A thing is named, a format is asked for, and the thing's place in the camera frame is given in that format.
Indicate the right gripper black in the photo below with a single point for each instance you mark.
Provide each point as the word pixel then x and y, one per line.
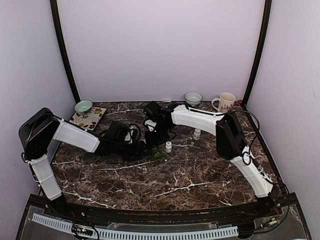
pixel 152 141

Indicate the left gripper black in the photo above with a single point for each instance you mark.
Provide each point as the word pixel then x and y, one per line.
pixel 137 154

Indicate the white pill bottle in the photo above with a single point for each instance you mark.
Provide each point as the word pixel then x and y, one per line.
pixel 196 134

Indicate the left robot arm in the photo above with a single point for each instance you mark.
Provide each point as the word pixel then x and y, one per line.
pixel 43 128

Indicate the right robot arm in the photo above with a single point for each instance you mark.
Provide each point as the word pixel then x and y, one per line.
pixel 231 144

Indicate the white bottle cap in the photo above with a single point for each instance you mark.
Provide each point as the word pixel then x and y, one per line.
pixel 168 147

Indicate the floral square plate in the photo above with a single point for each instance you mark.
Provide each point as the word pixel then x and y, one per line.
pixel 90 120

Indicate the pale green bowl right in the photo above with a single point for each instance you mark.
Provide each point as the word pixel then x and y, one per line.
pixel 193 98

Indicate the pale green bowl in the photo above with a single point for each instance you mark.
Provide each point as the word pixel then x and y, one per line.
pixel 193 98
pixel 83 107

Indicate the pale green bowl left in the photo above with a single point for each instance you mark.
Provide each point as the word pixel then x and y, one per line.
pixel 83 107

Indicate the cream floral mug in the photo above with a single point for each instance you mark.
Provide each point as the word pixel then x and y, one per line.
pixel 224 102

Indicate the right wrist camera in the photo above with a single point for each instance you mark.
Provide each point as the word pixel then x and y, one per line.
pixel 149 124

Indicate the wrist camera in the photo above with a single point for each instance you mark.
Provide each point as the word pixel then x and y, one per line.
pixel 131 135
pixel 149 124

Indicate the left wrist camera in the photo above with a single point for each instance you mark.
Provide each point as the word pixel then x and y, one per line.
pixel 131 135

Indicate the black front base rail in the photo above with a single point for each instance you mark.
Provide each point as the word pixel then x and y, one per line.
pixel 240 214

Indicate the white slotted cable duct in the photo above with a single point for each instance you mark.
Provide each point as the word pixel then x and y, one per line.
pixel 119 231

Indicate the left black frame post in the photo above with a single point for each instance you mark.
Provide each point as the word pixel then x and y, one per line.
pixel 63 50

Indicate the black frame post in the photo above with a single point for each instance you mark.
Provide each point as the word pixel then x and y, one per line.
pixel 259 51
pixel 63 50

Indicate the right black frame post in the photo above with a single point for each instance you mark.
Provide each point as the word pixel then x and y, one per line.
pixel 259 51

